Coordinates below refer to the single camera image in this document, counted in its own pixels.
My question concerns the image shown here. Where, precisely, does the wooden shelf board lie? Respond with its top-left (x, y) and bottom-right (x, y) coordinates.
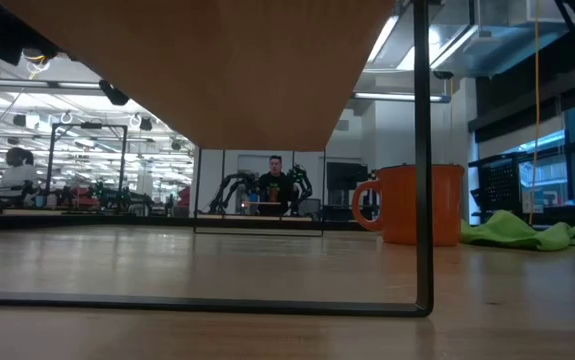
top-left (0, 0), bottom-right (397, 153)

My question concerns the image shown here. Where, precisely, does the person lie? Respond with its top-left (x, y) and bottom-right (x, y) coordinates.
top-left (0, 146), bottom-right (41, 206)
top-left (257, 154), bottom-right (296, 217)

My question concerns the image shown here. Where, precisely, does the black monitor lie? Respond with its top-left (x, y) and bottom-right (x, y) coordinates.
top-left (326, 161), bottom-right (370, 192)

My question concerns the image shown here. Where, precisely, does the orange ceramic mug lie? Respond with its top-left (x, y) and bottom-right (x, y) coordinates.
top-left (350, 163), bottom-right (466, 248)

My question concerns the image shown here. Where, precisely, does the black perforated cart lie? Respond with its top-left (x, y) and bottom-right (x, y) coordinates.
top-left (468, 152), bottom-right (531, 225)

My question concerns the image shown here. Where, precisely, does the green cloth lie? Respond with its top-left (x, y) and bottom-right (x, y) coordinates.
top-left (460, 209), bottom-right (575, 252)

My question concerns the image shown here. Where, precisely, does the black metal rig frame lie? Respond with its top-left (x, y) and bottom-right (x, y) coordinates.
top-left (46, 122), bottom-right (129, 214)

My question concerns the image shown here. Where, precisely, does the yellow hanging cable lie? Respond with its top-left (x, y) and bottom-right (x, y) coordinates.
top-left (528, 0), bottom-right (542, 226)

